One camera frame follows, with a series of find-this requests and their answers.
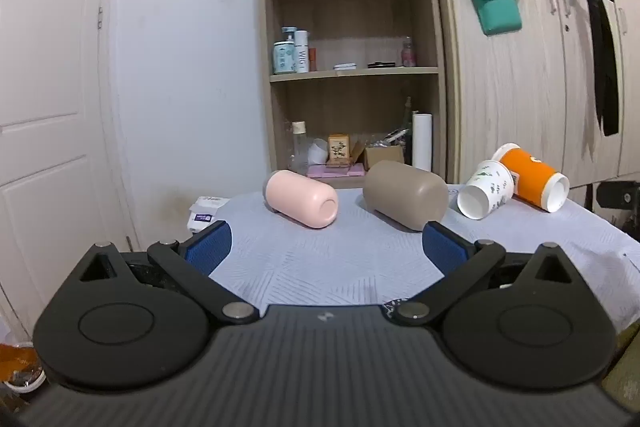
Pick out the white tissue packet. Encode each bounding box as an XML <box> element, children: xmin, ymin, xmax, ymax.
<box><xmin>186</xmin><ymin>196</ymin><xmax>231</xmax><ymax>233</ymax></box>

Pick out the white floral paper cup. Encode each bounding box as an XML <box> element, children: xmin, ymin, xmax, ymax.
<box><xmin>457</xmin><ymin>160</ymin><xmax>516</xmax><ymax>221</ymax></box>

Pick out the white door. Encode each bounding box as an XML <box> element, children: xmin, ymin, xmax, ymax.
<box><xmin>0</xmin><ymin>0</ymin><xmax>141</xmax><ymax>343</ymax></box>

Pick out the open cardboard box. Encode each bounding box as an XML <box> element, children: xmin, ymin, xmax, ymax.
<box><xmin>352</xmin><ymin>141</ymin><xmax>406</xmax><ymax>172</ymax></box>

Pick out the light blue tablecloth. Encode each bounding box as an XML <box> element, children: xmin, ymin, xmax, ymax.
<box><xmin>207</xmin><ymin>184</ymin><xmax>640</xmax><ymax>333</ymax></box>

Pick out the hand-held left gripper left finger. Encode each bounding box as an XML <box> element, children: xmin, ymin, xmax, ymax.
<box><xmin>75</xmin><ymin>221</ymin><xmax>261</xmax><ymax>325</ymax></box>

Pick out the small wooden floral box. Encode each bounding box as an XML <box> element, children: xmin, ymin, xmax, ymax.
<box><xmin>327</xmin><ymin>134</ymin><xmax>352</xmax><ymax>168</ymax></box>

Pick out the flat pink box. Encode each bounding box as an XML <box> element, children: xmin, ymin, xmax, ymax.
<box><xmin>306</xmin><ymin>163</ymin><xmax>366</xmax><ymax>178</ymax></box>

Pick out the wooden wardrobe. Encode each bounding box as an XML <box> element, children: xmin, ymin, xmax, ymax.
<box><xmin>425</xmin><ymin>0</ymin><xmax>640</xmax><ymax>190</ymax></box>

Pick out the black chair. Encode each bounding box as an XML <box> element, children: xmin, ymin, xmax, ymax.
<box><xmin>594</xmin><ymin>181</ymin><xmax>640</xmax><ymax>244</ymax></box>

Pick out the clear bottle with beige cap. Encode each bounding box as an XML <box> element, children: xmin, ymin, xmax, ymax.
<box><xmin>291</xmin><ymin>121</ymin><xmax>309</xmax><ymax>175</ymax></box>

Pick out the light blue pump bottle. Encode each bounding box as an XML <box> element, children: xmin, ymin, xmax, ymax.
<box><xmin>272</xmin><ymin>27</ymin><xmax>297</xmax><ymax>75</ymax></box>

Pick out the pink cup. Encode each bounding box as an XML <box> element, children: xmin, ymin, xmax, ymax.
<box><xmin>264</xmin><ymin>169</ymin><xmax>340</xmax><ymax>229</ymax></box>

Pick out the white spray bottle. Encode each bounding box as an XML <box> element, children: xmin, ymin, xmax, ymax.
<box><xmin>294</xmin><ymin>30</ymin><xmax>311</xmax><ymax>74</ymax></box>

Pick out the taupe cup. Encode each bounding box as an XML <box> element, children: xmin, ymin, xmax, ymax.
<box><xmin>362</xmin><ymin>160</ymin><xmax>449</xmax><ymax>233</ymax></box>

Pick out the white paper roll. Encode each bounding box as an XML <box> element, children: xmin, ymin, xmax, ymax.
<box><xmin>411</xmin><ymin>111</ymin><xmax>433</xmax><ymax>172</ymax></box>

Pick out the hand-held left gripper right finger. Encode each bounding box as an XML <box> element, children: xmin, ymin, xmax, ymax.
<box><xmin>385</xmin><ymin>221</ymin><xmax>576</xmax><ymax>327</ymax></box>

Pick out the black ribbon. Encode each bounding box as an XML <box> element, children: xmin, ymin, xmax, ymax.
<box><xmin>572</xmin><ymin>0</ymin><xmax>621</xmax><ymax>138</ymax></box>

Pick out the orange paper cup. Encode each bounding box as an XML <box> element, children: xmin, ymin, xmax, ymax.
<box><xmin>491</xmin><ymin>143</ymin><xmax>570</xmax><ymax>213</ymax></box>

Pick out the teal bag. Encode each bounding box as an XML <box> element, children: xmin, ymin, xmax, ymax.
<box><xmin>465</xmin><ymin>0</ymin><xmax>523</xmax><ymax>36</ymax></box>

